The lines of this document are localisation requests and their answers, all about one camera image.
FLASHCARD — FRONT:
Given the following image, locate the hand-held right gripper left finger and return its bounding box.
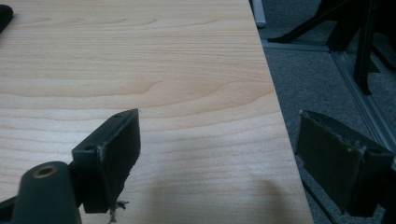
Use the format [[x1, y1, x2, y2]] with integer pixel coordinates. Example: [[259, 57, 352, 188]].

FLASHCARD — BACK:
[[71, 107, 142, 215]]

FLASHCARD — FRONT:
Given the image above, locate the black metal stand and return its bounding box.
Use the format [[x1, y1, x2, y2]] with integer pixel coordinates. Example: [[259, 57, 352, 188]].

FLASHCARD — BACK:
[[267, 0, 396, 96]]

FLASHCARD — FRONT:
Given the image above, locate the dark rounded object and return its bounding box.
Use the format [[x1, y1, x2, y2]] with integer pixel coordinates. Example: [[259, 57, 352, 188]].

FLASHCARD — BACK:
[[0, 4, 15, 35]]

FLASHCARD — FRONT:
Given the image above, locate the white table leg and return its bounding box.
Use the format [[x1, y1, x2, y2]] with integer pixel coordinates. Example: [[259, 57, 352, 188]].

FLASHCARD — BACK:
[[250, 0, 268, 29]]

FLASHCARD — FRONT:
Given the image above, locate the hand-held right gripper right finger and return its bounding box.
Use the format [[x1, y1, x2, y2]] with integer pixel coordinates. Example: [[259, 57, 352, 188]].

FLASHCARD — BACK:
[[294, 109, 396, 218]]

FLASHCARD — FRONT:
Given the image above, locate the grey metal floor rail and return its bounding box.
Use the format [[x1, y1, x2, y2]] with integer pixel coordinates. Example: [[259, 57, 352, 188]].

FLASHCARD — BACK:
[[261, 38, 396, 154]]

